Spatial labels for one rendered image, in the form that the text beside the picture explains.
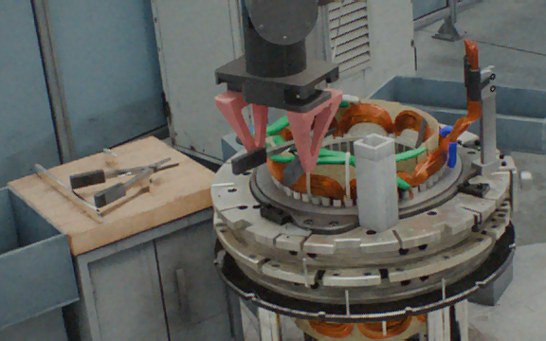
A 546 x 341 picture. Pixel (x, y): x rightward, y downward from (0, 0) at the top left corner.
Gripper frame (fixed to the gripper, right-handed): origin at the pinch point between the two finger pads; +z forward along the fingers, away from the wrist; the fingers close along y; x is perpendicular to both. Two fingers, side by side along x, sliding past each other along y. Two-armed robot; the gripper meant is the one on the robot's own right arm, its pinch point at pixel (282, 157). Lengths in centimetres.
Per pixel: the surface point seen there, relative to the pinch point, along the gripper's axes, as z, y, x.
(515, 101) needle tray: 12, 2, 51
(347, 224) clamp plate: 7.1, 5.5, 2.3
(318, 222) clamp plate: 7.1, 2.7, 1.6
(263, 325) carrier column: 21.0, -5.0, 1.2
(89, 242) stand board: 12.7, -23.3, -4.6
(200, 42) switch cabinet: 64, -161, 186
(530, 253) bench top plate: 38, 2, 58
